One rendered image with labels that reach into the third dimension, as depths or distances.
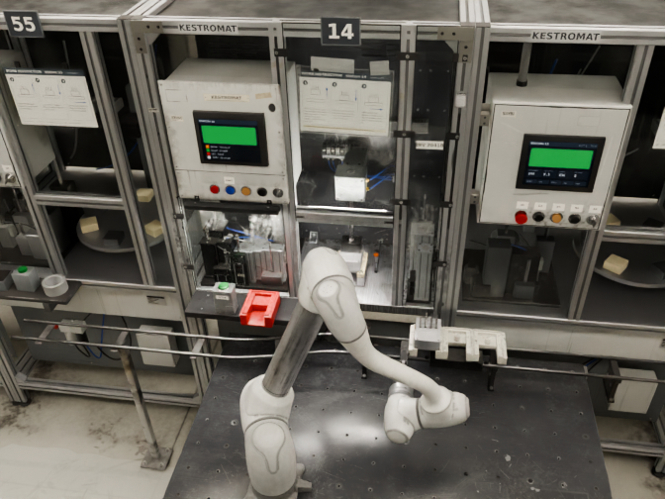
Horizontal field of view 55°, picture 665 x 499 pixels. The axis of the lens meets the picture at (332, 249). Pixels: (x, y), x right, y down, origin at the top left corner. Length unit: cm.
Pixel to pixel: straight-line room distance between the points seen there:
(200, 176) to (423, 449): 128
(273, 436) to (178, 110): 114
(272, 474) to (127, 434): 148
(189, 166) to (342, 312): 91
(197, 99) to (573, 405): 179
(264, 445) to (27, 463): 172
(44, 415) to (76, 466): 42
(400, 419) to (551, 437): 63
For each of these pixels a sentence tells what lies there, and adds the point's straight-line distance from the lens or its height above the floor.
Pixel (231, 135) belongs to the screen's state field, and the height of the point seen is 165.
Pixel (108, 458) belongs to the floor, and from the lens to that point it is 344.
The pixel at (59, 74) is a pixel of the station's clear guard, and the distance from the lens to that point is 248.
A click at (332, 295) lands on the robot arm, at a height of 148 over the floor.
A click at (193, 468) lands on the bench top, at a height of 68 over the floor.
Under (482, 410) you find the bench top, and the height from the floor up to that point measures 68.
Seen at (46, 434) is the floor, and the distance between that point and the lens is 366.
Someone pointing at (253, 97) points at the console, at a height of 178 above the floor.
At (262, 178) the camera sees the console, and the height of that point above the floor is 147.
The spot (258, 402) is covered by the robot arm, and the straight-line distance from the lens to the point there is 222.
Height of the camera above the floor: 262
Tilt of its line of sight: 36 degrees down
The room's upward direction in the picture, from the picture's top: 2 degrees counter-clockwise
